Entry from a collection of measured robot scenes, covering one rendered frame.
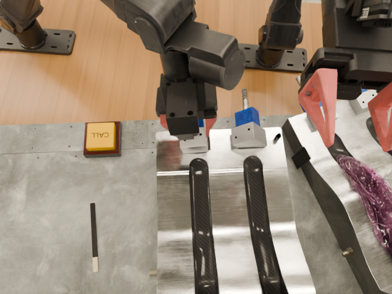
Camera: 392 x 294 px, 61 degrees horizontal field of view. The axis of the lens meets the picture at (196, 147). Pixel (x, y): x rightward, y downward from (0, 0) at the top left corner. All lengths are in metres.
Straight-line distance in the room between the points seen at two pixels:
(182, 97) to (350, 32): 0.23
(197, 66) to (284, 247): 0.36
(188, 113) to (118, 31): 0.52
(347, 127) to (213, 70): 0.44
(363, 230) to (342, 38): 0.42
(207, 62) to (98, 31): 0.55
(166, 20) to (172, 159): 0.31
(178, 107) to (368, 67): 0.24
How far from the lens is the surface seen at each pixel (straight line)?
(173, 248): 0.63
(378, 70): 0.40
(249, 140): 0.65
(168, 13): 0.44
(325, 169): 0.74
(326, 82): 0.38
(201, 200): 0.65
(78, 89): 0.87
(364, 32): 0.42
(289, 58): 0.91
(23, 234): 0.79
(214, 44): 0.44
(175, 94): 0.49
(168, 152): 0.67
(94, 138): 0.76
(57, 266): 0.76
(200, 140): 0.61
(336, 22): 0.41
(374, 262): 0.74
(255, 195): 0.67
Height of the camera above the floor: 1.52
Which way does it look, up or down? 69 degrees down
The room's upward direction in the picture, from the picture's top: 6 degrees clockwise
